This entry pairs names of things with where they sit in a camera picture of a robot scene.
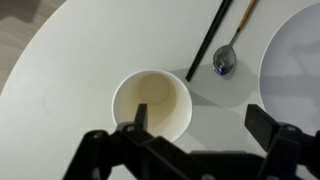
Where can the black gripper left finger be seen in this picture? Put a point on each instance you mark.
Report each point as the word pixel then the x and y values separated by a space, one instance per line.
pixel 140 115

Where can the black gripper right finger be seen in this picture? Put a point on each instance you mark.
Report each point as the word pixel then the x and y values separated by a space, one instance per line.
pixel 261 125

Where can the white patterned paper cup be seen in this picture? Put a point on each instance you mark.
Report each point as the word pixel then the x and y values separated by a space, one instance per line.
pixel 156 88

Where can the white round plate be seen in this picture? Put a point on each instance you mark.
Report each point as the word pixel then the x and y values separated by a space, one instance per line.
pixel 293 66

